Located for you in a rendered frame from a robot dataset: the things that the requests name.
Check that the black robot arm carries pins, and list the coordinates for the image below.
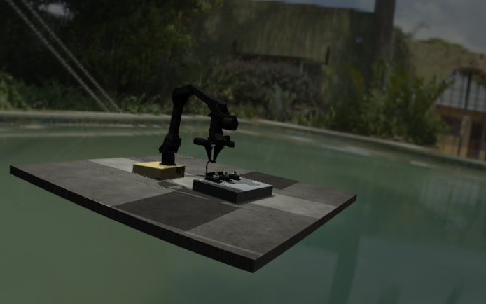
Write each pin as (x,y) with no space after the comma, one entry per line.
(220,118)

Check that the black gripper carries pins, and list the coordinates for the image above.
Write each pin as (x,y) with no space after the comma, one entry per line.
(207,143)

